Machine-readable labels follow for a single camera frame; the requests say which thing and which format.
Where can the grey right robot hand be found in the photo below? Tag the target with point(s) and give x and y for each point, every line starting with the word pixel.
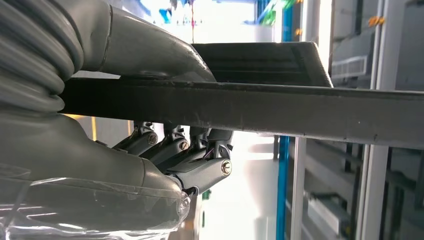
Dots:
pixel 82 172

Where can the grey equipment cabinet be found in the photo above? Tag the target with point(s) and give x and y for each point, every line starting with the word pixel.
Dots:
pixel 407 49

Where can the blue metal post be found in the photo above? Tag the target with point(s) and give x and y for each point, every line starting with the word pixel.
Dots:
pixel 283 182

